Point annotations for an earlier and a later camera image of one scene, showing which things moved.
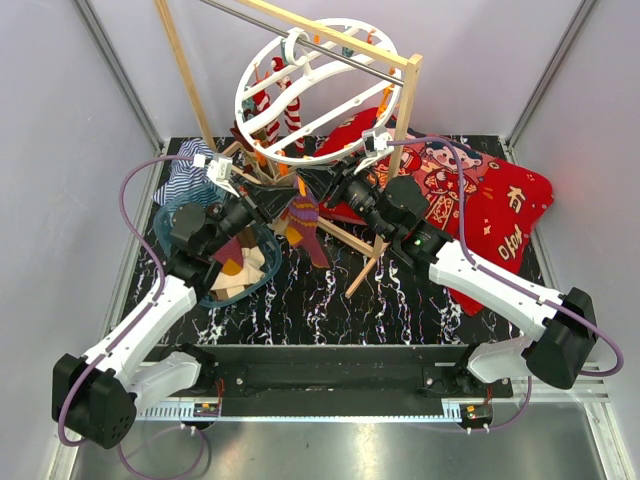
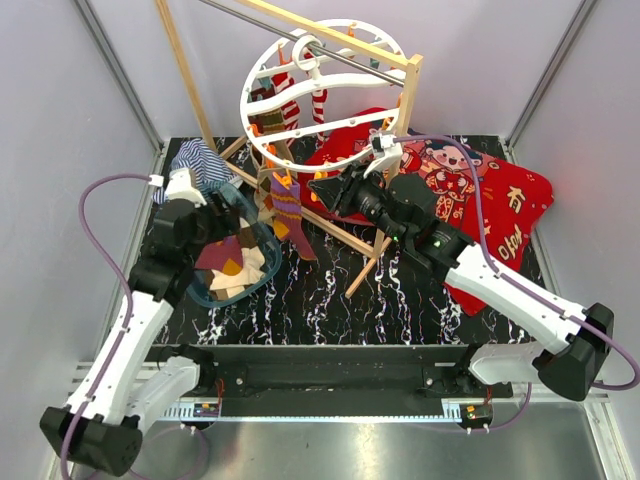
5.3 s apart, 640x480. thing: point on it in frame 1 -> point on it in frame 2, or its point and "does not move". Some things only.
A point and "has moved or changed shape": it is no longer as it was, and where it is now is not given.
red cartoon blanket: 487,204 does not move
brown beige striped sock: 259,138 -> 269,122
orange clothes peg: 302,186 -> 286,180
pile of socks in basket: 242,263 does not move
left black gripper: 272,200 -> 227,223
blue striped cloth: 188,182 does not move
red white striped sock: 262,101 -> 290,110
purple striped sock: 301,218 has moved or changed shape
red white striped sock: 293,117 -> 318,101
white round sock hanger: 319,93 does not move
